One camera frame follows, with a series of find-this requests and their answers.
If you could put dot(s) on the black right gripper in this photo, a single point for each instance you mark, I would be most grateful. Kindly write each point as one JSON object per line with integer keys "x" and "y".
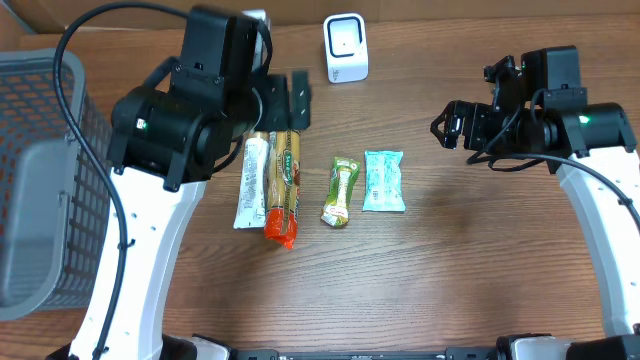
{"x": 473, "y": 116}

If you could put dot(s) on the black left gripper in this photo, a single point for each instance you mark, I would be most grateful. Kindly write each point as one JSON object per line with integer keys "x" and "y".
{"x": 282, "y": 103}

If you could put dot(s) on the teal tissue packet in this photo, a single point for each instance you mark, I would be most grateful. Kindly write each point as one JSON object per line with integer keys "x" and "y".
{"x": 383, "y": 189}

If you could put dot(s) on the green snack bar wrapper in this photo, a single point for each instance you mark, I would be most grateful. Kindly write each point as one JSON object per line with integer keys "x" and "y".
{"x": 344, "y": 174}

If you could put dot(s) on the white tube with gold cap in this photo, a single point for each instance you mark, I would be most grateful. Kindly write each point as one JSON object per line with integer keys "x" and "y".
{"x": 251, "y": 207}

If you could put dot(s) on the orange biscuit roll pack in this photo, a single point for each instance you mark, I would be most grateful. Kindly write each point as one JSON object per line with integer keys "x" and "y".
{"x": 283, "y": 189}

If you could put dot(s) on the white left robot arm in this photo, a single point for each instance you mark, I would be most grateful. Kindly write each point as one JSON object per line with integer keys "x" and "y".
{"x": 170, "y": 135}

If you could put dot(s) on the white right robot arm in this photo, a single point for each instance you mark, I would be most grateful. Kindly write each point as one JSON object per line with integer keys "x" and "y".
{"x": 540, "y": 114}

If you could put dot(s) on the white barcode scanner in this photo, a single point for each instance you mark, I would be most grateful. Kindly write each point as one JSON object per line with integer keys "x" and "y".
{"x": 346, "y": 48}

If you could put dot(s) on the grey plastic mesh basket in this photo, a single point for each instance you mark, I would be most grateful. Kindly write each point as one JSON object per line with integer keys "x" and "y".
{"x": 54, "y": 208}

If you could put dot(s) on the brown cardboard back panel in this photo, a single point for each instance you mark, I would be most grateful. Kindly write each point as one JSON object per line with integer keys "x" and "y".
{"x": 53, "y": 16}

